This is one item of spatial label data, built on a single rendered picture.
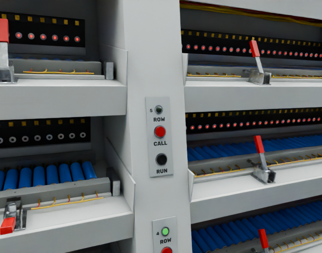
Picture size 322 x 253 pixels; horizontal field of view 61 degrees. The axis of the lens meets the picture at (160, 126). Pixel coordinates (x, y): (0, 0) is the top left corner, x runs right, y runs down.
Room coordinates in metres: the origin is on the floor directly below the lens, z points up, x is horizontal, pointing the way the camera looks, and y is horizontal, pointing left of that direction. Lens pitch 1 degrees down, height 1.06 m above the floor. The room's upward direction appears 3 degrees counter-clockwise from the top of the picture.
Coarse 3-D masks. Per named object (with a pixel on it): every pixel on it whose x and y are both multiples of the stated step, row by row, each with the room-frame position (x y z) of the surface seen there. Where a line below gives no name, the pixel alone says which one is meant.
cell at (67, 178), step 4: (64, 164) 0.49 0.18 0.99; (60, 168) 0.48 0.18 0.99; (64, 168) 0.47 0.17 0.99; (68, 168) 0.48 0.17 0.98; (60, 172) 0.47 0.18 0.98; (64, 172) 0.46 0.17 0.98; (68, 172) 0.46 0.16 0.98; (60, 176) 0.45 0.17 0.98; (64, 176) 0.45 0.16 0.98; (68, 176) 0.45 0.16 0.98; (60, 180) 0.45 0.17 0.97; (64, 180) 0.44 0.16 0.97; (68, 180) 0.44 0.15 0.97
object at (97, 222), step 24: (72, 144) 0.53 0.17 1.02; (96, 168) 0.52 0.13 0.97; (120, 168) 0.45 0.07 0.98; (120, 192) 0.45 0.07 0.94; (0, 216) 0.37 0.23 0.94; (48, 216) 0.38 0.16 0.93; (72, 216) 0.38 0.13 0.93; (96, 216) 0.39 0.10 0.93; (120, 216) 0.39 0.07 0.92; (0, 240) 0.33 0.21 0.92; (24, 240) 0.35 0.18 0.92; (48, 240) 0.36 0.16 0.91; (72, 240) 0.37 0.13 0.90; (96, 240) 0.39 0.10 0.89
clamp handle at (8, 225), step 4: (12, 204) 0.35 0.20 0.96; (12, 208) 0.35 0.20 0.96; (16, 208) 0.35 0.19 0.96; (12, 212) 0.35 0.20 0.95; (16, 212) 0.35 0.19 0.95; (8, 216) 0.33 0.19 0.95; (12, 216) 0.33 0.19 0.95; (16, 216) 0.34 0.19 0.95; (4, 220) 0.31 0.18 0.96; (8, 220) 0.31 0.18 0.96; (12, 220) 0.31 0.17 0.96; (4, 224) 0.29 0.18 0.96; (8, 224) 0.29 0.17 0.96; (12, 224) 0.29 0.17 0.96; (0, 228) 0.29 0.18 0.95; (4, 228) 0.29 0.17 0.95; (8, 228) 0.29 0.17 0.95; (12, 228) 0.29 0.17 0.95; (0, 232) 0.29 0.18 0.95; (4, 232) 0.29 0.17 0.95; (8, 232) 0.29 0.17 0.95; (12, 232) 0.29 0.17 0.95
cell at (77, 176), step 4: (72, 164) 0.49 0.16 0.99; (76, 164) 0.49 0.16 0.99; (72, 168) 0.48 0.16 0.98; (76, 168) 0.48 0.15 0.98; (80, 168) 0.48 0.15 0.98; (72, 172) 0.47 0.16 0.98; (76, 172) 0.46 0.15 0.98; (80, 172) 0.47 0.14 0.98; (72, 176) 0.46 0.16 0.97; (76, 176) 0.45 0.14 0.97; (80, 176) 0.45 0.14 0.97; (76, 180) 0.44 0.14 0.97
